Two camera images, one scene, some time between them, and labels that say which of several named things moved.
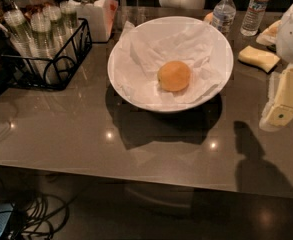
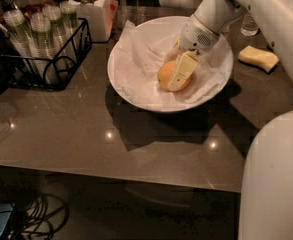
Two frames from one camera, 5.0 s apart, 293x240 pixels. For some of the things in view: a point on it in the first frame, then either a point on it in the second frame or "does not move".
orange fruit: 173,76 does not move
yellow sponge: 259,58 does not move
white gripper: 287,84 to 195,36
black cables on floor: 37,217 does not move
